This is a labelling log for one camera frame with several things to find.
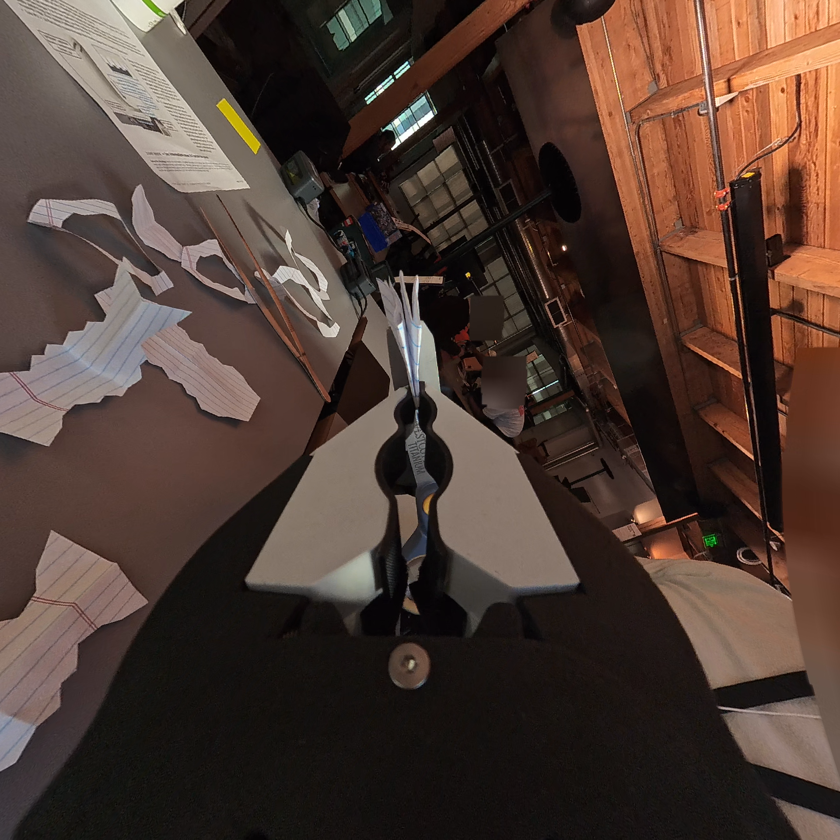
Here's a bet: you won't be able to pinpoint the black desktop device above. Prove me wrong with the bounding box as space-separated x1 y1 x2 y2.
338 256 376 298

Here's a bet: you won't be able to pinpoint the black chest strap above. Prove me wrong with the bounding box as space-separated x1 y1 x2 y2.
712 672 840 821

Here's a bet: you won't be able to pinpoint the scattered lined paper scraps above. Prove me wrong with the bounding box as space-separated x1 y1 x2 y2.
0 184 342 772

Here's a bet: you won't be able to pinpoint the lined paper sheet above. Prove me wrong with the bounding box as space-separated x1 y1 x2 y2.
377 270 429 403

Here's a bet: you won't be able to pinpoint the black vertical column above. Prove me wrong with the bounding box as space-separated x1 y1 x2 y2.
728 167 788 536

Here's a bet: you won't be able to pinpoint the grid window wall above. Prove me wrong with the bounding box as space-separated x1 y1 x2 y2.
325 0 572 408

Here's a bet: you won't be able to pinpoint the white green paper cup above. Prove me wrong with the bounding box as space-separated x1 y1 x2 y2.
112 0 188 32

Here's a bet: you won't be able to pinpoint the thin white cord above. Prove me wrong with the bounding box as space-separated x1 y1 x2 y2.
718 704 821 721

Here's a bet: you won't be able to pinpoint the grey box device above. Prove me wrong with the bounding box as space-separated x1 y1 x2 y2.
282 151 324 202

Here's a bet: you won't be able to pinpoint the blue box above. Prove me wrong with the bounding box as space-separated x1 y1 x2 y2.
357 202 400 240

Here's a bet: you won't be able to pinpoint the grey orange scissors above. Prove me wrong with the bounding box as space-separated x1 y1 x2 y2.
403 410 439 614

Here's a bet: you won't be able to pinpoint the grey desk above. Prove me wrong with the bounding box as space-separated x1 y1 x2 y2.
0 0 490 782

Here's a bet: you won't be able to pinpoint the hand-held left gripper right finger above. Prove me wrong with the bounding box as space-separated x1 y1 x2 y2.
417 387 582 622

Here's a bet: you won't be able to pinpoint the round black vent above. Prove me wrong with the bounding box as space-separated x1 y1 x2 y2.
538 141 583 225

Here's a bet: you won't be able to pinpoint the yellow sticky strip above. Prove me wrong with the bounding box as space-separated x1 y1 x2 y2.
217 98 262 155

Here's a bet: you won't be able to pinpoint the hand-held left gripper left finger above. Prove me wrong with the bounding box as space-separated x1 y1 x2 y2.
244 391 418 619

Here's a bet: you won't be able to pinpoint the metal air duct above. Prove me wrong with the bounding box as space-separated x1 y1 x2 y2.
515 217 575 358

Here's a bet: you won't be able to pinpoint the printed instruction sheet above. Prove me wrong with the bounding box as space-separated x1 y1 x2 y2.
3 0 252 193

